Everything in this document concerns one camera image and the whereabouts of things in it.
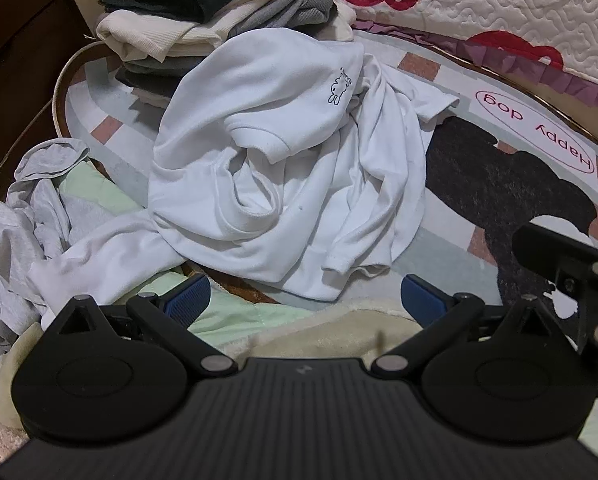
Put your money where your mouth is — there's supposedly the striped dog print rug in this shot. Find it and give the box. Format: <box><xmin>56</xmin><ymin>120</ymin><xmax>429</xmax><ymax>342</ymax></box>
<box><xmin>53</xmin><ymin>30</ymin><xmax>598</xmax><ymax>341</ymax></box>

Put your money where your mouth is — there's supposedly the light grey garment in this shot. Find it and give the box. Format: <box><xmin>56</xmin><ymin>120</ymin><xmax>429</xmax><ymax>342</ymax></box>
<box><xmin>0</xmin><ymin>137</ymin><xmax>124</xmax><ymax>391</ymax></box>

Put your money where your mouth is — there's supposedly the white sweatshirt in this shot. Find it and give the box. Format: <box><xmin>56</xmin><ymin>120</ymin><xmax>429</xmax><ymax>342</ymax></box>
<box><xmin>29</xmin><ymin>27</ymin><xmax>460</xmax><ymax>306</ymax></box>

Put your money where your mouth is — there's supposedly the cream bear print quilt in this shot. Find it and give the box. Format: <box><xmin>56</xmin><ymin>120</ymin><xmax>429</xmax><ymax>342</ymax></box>
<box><xmin>319</xmin><ymin>0</ymin><xmax>598</xmax><ymax>106</ymax></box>

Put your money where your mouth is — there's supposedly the dark wooden cabinet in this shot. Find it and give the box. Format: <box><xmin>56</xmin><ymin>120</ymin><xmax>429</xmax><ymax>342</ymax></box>
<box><xmin>0</xmin><ymin>0</ymin><xmax>104</xmax><ymax>171</ymax></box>

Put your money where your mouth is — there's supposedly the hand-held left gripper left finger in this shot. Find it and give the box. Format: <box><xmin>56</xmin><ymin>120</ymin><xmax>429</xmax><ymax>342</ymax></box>
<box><xmin>41</xmin><ymin>274</ymin><xmax>239</xmax><ymax>376</ymax></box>

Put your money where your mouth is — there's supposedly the light green blanket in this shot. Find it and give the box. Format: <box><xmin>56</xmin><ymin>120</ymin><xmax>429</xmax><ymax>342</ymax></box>
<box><xmin>54</xmin><ymin>162</ymin><xmax>315</xmax><ymax>346</ymax></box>

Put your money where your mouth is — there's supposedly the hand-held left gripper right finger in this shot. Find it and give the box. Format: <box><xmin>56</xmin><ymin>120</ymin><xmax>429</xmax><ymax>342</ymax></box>
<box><xmin>370</xmin><ymin>274</ymin><xmax>570</xmax><ymax>378</ymax></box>

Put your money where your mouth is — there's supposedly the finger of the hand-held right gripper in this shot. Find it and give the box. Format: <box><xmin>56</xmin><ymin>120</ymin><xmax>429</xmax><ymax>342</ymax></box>
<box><xmin>512</xmin><ymin>220</ymin><xmax>598</xmax><ymax>361</ymax></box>

